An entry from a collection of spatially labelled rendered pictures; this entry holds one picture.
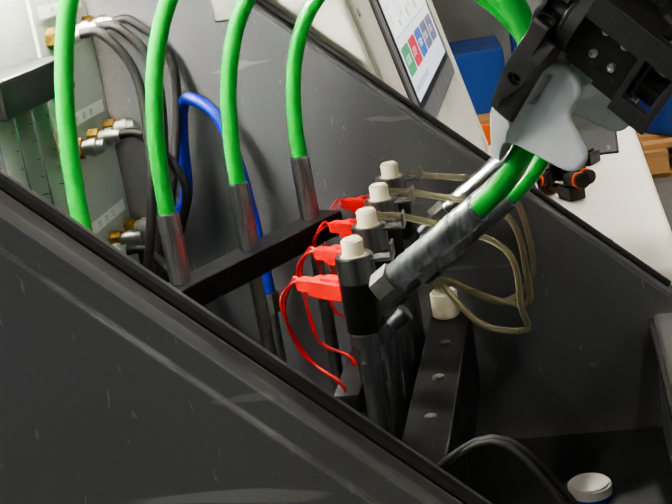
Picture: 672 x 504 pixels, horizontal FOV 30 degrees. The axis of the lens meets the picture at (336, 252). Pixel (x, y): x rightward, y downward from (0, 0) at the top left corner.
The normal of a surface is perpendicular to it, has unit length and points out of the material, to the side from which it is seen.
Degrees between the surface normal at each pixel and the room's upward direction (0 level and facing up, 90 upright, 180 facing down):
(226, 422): 90
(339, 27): 90
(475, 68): 90
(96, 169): 90
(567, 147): 101
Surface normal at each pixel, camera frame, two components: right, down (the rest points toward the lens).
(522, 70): -0.63, 0.48
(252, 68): -0.15, 0.29
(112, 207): 0.97, -0.11
